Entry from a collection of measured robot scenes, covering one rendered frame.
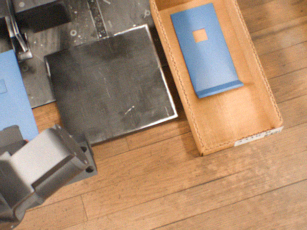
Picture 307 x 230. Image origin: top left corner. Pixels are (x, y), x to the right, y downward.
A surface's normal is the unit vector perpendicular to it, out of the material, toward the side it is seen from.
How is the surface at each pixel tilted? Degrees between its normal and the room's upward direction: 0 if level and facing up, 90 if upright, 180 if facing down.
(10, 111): 2
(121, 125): 0
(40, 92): 0
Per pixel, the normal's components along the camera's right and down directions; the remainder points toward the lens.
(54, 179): 0.32, 0.46
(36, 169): -0.18, -0.16
